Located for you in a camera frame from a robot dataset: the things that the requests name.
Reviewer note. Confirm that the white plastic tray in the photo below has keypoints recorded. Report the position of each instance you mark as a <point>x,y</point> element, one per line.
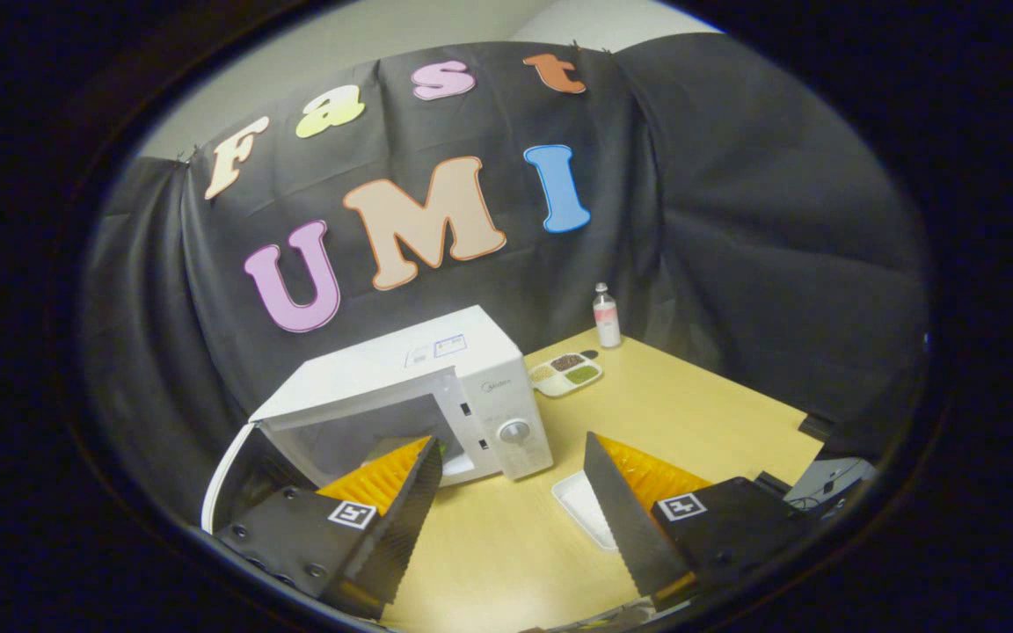
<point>581,505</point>

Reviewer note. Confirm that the black backdrop cloth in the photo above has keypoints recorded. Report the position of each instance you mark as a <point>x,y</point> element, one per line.
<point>735,220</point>

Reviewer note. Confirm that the small clear plastic bottle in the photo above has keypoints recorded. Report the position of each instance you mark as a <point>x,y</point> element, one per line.
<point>607,321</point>

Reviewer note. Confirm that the white microwave oven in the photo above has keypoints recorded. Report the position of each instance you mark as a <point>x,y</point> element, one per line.
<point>419,360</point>

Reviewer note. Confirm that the white divided dish with grains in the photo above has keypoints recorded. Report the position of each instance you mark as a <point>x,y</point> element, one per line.
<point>564,374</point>

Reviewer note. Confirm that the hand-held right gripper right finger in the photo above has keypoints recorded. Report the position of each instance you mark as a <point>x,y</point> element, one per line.
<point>625,527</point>

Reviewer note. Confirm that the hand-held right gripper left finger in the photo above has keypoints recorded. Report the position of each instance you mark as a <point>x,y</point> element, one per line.
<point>405,527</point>

